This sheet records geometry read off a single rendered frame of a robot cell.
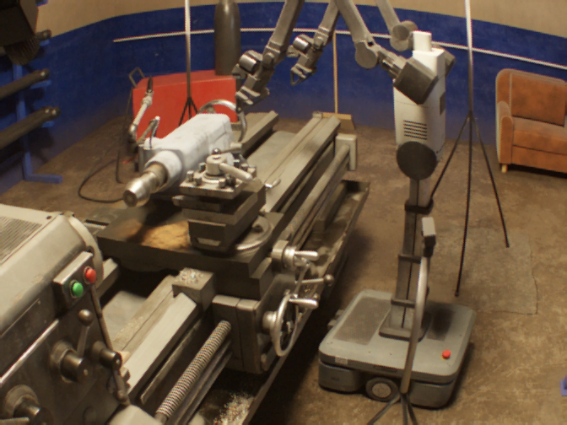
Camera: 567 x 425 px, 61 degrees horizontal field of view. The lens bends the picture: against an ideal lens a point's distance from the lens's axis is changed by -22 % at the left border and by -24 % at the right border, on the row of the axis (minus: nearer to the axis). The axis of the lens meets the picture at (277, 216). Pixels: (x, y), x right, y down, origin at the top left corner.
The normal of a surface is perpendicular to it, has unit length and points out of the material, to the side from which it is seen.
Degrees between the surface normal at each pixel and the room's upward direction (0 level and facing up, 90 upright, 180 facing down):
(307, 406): 0
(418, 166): 90
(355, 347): 0
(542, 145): 90
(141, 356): 36
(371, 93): 90
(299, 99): 90
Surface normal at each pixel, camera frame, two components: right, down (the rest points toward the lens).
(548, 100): -0.24, 0.50
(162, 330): 0.53, -0.66
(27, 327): 0.95, 0.11
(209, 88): 0.03, 0.44
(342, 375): -0.44, 0.41
